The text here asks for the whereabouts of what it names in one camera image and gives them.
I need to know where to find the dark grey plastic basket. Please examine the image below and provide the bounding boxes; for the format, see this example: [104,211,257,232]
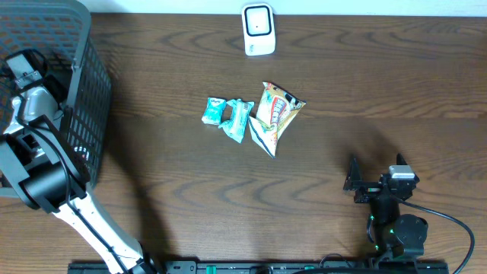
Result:
[1,1,112,186]

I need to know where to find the large yellow snack bag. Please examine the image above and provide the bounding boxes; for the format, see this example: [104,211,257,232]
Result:
[249,81,307,158]

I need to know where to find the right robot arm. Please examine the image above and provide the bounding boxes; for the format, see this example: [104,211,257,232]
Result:
[343,154,428,269]

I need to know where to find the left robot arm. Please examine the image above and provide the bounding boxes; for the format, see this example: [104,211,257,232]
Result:
[1,49,162,273]

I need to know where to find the teal candy packet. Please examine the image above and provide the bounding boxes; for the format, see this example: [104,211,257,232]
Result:
[202,97,227,126]

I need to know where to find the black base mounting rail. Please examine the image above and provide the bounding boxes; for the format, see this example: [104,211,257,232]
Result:
[68,260,450,274]

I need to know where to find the light green snack packet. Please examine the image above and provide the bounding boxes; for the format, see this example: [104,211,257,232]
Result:
[218,99,254,143]

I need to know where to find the white barcode scanner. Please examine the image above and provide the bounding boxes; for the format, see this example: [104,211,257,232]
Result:
[241,3,276,56]

